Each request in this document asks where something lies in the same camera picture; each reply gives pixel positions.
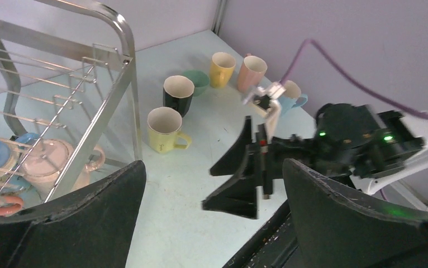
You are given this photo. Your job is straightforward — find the pink faceted mug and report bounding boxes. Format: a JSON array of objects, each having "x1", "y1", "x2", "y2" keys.
[{"x1": 237, "y1": 54, "x2": 268, "y2": 93}]

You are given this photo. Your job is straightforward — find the yellow-green mug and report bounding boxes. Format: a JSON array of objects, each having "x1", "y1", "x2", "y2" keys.
[{"x1": 147, "y1": 107, "x2": 192, "y2": 154}]

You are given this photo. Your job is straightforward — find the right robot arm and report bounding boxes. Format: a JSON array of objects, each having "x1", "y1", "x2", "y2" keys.
[{"x1": 202, "y1": 103, "x2": 428, "y2": 219}]

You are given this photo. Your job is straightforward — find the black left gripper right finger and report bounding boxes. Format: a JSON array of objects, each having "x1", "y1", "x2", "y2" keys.
[{"x1": 283, "y1": 159, "x2": 428, "y2": 267}]

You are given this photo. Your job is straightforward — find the mint green mug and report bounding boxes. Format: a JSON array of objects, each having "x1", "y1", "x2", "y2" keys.
[{"x1": 182, "y1": 70, "x2": 210, "y2": 97}]

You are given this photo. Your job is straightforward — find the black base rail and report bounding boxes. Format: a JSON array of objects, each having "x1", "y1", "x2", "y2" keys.
[{"x1": 224, "y1": 202, "x2": 298, "y2": 267}]

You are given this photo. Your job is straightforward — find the yellow mug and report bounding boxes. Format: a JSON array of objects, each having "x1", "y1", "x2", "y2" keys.
[{"x1": 209, "y1": 52, "x2": 236, "y2": 88}]

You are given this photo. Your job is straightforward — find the black mug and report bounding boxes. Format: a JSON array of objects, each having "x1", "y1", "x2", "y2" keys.
[{"x1": 163, "y1": 75, "x2": 195, "y2": 117}]

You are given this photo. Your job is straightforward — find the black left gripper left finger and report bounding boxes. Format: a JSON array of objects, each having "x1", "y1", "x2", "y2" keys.
[{"x1": 0, "y1": 160, "x2": 146, "y2": 267}]

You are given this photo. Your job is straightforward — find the steel two-tier dish rack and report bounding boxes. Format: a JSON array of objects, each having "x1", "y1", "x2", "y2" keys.
[{"x1": 0, "y1": 1, "x2": 142, "y2": 217}]

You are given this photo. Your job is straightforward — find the blue-rimmed cup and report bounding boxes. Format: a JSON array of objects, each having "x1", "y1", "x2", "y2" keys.
[{"x1": 0, "y1": 133, "x2": 39, "y2": 178}]

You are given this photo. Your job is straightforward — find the light blue mug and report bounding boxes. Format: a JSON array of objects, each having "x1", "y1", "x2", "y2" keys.
[{"x1": 278, "y1": 80, "x2": 308, "y2": 116}]

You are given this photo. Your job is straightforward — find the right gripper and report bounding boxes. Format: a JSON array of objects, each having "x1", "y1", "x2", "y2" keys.
[{"x1": 201, "y1": 103, "x2": 425, "y2": 219}]

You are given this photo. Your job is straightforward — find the large pink mug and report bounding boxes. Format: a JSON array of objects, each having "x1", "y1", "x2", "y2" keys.
[{"x1": 20, "y1": 139, "x2": 106, "y2": 198}]

